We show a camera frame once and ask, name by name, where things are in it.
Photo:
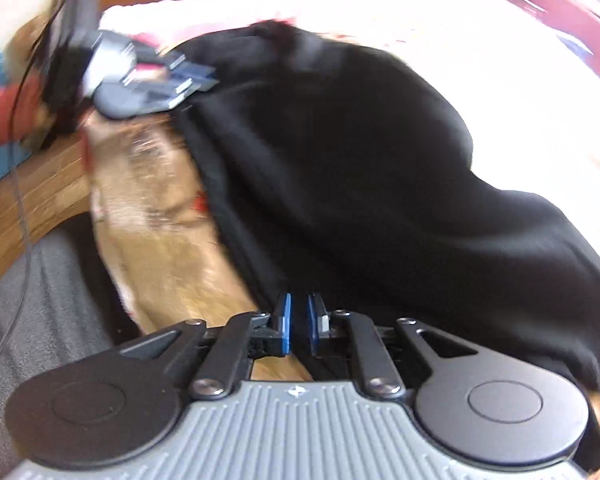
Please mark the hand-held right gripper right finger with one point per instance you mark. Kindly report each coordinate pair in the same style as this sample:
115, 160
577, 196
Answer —
314, 325

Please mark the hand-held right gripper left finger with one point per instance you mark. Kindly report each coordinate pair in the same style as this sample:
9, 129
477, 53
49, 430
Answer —
284, 325

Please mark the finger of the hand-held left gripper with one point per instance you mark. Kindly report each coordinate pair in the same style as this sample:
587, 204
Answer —
180, 63
175, 89

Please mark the black pants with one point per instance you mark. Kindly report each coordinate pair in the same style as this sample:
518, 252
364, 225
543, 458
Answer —
355, 185

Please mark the person's grey trouser leg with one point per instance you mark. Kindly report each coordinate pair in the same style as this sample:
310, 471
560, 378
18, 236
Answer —
45, 320

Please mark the floral satin bedspread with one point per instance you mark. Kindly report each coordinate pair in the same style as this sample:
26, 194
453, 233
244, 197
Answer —
505, 85

